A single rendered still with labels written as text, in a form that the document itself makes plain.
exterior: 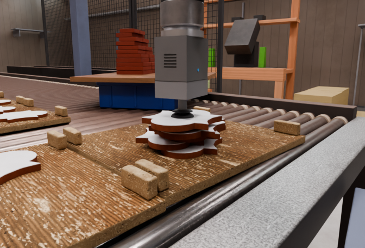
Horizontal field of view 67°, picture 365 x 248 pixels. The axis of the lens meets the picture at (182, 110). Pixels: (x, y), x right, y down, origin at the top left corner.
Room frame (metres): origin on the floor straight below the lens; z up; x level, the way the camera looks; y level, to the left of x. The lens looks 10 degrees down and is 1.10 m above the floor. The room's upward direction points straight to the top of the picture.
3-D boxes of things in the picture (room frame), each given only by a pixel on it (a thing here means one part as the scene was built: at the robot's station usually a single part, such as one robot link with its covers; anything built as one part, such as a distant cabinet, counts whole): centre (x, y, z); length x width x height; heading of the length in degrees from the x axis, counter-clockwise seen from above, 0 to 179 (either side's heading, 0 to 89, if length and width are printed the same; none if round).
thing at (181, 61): (0.51, 0.01, 1.10); 0.10 x 0.09 x 0.16; 61
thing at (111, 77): (1.23, 0.13, 1.03); 0.50 x 0.50 x 0.02; 78
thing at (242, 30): (4.22, -0.66, 1.10); 1.72 x 1.51 x 2.19; 54
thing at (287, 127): (0.62, -0.24, 0.95); 0.06 x 0.02 x 0.03; 43
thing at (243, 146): (0.59, -0.01, 0.93); 0.41 x 0.35 x 0.02; 133
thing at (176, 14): (0.50, 0.00, 1.17); 0.08 x 0.08 x 0.05
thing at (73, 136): (0.55, 0.23, 0.95); 0.06 x 0.02 x 0.03; 43
